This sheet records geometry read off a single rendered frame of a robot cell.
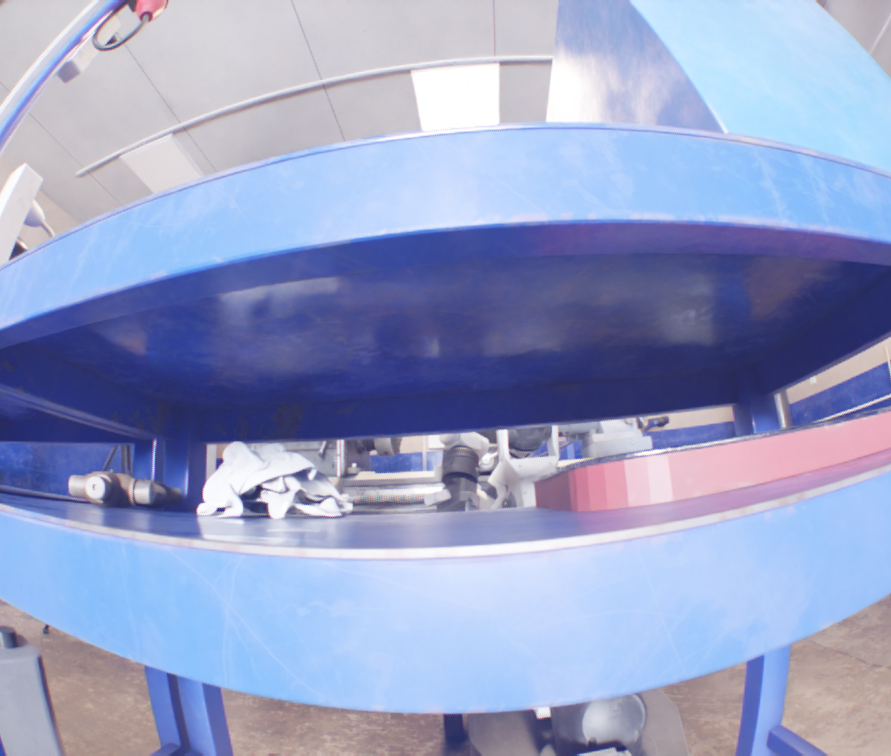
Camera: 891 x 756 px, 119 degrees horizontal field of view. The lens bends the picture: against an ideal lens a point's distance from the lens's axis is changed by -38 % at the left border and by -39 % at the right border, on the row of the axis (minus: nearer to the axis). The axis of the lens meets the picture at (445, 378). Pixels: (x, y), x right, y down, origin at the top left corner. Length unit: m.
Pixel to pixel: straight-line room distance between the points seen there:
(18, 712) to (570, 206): 1.05
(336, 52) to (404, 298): 2.86
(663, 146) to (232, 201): 0.22
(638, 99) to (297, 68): 2.98
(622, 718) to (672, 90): 0.78
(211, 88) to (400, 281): 3.22
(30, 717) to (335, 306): 0.93
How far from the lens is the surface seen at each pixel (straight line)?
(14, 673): 0.97
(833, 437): 0.41
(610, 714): 0.75
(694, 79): 0.31
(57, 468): 4.81
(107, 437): 1.01
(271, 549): 0.17
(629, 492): 0.30
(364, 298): 0.36
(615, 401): 0.69
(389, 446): 2.38
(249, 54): 3.25
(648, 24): 0.37
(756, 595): 0.18
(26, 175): 0.71
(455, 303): 0.38
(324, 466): 2.30
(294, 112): 3.50
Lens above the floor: 0.69
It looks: 17 degrees up
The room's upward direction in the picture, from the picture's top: 3 degrees counter-clockwise
